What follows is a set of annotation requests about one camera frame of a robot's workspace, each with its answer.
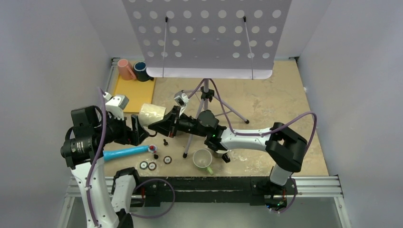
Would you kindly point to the black handled white mug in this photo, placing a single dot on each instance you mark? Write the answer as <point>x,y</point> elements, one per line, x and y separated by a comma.
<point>222,155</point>

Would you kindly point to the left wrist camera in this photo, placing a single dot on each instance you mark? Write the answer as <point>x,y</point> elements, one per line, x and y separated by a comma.
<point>115,105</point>

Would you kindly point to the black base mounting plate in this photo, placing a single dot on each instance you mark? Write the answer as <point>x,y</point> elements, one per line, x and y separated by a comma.
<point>255,191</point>

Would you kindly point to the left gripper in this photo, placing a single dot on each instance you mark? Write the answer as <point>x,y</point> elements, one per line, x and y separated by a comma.
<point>133,137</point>

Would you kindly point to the pink mug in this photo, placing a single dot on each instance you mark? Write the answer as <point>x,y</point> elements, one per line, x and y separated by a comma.
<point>125,70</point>

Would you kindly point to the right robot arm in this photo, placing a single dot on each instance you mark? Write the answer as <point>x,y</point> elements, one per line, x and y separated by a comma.
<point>286,147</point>

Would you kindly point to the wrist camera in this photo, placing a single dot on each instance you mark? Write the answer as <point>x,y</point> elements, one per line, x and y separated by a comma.
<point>181,99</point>
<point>115,105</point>

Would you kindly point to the grey tripod stand legs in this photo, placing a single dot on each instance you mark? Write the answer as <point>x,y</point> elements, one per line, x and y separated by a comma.
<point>207,95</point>

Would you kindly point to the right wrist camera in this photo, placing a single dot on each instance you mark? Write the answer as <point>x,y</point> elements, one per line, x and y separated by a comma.
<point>181,99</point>

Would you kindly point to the dark blue mug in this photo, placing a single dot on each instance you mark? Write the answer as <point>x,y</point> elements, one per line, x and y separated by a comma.
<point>141,73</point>

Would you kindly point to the cream beige mug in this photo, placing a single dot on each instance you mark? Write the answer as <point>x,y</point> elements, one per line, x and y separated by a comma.
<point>150,114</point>

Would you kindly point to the white perforated music stand desk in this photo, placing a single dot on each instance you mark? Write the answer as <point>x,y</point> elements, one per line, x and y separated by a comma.
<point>208,38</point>

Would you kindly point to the blue toy tube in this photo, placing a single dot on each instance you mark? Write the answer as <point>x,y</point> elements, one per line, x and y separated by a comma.
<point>110,155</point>

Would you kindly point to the middle round coin disc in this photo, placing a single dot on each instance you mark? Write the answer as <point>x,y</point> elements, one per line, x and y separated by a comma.
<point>152,166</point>

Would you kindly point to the yellow plastic tray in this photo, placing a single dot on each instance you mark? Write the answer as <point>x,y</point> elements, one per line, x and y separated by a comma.
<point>137,92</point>

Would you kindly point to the right round coin disc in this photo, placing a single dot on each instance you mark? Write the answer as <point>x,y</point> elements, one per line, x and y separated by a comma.
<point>167,160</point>

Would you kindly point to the left round coin disc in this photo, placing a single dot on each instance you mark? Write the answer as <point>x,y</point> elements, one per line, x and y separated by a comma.
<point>143,165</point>

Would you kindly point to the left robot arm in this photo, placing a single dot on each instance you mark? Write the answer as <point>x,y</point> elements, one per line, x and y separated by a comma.
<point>83,152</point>

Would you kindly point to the light green mug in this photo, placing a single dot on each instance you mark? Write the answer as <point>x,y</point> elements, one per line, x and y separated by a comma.
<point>202,159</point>

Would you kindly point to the round coin disc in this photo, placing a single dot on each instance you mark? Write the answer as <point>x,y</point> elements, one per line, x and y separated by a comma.
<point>167,160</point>
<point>152,166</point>
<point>143,165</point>

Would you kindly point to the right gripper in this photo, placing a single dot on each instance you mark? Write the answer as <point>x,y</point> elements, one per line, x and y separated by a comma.
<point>167,125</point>

